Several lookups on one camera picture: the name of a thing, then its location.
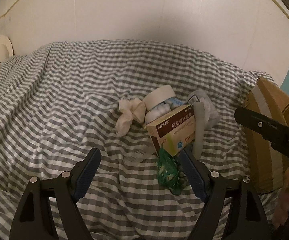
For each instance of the brown cream medicine box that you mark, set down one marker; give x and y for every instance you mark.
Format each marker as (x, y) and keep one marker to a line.
(169, 130)

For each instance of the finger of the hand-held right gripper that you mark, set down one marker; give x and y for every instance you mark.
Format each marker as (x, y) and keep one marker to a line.
(254, 123)

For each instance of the person's right hand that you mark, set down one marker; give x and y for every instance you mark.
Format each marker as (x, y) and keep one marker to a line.
(285, 195)

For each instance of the grey white checked blanket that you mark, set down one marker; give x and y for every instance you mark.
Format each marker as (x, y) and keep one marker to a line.
(59, 92)

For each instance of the crumpled white tissue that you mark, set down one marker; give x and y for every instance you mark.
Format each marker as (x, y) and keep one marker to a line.
(125, 115)

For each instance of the white translucent tube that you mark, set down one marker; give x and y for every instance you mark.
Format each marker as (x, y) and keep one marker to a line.
(199, 130)

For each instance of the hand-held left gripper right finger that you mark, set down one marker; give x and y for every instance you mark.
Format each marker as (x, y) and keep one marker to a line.
(193, 177)

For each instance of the beige tape roll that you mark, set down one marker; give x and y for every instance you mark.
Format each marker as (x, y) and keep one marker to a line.
(157, 96)

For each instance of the clear plastic wrapper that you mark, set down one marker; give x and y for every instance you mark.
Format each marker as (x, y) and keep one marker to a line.
(139, 155)

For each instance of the green candy bag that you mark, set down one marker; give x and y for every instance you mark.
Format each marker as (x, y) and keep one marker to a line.
(168, 170)

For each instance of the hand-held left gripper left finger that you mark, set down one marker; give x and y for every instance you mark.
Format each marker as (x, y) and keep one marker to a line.
(87, 175)

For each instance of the white plastic bag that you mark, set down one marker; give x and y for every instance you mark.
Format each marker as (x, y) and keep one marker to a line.
(210, 115)

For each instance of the brown cardboard box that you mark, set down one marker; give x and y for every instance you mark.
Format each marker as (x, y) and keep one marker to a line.
(267, 97)

